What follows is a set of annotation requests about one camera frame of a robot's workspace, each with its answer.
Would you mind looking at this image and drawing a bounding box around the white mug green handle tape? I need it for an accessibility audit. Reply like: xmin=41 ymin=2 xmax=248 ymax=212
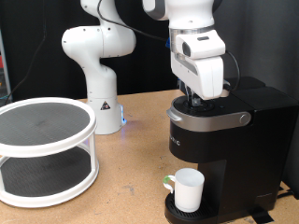
xmin=163 ymin=167 xmax=206 ymax=214

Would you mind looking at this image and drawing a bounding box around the black backdrop curtain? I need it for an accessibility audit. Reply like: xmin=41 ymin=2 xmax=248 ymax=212
xmin=0 ymin=0 xmax=183 ymax=101

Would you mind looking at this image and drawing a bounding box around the white two-tier turntable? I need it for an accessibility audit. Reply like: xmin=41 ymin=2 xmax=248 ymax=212
xmin=0 ymin=96 xmax=100 ymax=209

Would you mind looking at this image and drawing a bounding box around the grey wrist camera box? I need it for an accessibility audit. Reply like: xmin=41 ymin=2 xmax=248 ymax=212
xmin=222 ymin=78 xmax=234 ymax=98

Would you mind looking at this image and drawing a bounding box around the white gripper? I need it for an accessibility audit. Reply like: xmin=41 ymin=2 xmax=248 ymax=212
xmin=170 ymin=53 xmax=225 ymax=109

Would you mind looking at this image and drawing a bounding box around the black Keurig coffee machine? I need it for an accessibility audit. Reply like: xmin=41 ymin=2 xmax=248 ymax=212
xmin=164 ymin=76 xmax=299 ymax=224

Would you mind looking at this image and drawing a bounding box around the black tape strip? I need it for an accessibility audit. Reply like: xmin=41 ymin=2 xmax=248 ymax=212
xmin=247 ymin=206 xmax=275 ymax=224

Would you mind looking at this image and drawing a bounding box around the black power cord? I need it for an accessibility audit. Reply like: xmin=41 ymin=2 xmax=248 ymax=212
xmin=275 ymin=188 xmax=295 ymax=200

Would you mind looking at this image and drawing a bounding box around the grey metal post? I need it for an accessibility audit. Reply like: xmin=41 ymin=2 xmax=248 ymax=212
xmin=0 ymin=27 xmax=13 ymax=101

